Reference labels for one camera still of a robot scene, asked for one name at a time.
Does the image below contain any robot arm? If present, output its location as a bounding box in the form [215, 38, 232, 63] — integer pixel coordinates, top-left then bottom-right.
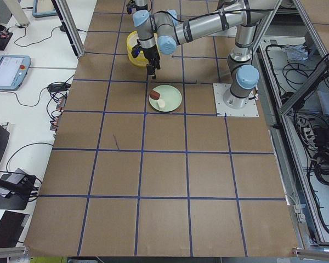
[126, 0, 152, 14]
[127, 0, 280, 110]

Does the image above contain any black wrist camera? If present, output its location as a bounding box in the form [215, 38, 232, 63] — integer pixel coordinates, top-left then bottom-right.
[131, 44, 141, 58]

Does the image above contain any brown bun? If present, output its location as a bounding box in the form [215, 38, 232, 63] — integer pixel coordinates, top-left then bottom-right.
[150, 90, 161, 100]

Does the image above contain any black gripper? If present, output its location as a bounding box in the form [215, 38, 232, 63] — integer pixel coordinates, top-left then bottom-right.
[144, 46, 161, 76]

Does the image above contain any light green plate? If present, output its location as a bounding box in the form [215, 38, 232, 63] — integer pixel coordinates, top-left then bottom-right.
[149, 85, 182, 112]

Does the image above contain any yellow bottom steamer layer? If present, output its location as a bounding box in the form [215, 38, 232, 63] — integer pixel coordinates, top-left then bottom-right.
[128, 52, 149, 67]

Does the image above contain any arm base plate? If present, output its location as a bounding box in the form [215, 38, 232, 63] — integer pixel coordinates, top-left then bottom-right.
[213, 83, 259, 118]

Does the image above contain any blue teach pendant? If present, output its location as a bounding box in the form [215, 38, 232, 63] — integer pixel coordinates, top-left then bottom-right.
[0, 55, 31, 91]

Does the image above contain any yellow top steamer layer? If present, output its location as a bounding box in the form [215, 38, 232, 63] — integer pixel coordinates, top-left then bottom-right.
[126, 31, 140, 54]

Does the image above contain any aluminium frame post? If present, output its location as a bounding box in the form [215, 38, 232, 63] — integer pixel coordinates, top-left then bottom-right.
[51, 0, 85, 58]

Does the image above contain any yellow steamer layer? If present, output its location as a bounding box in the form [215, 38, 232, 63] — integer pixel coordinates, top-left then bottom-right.
[128, 52, 149, 67]
[126, 31, 140, 54]

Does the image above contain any white bun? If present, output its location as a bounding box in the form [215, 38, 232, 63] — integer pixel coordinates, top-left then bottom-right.
[157, 99, 166, 110]

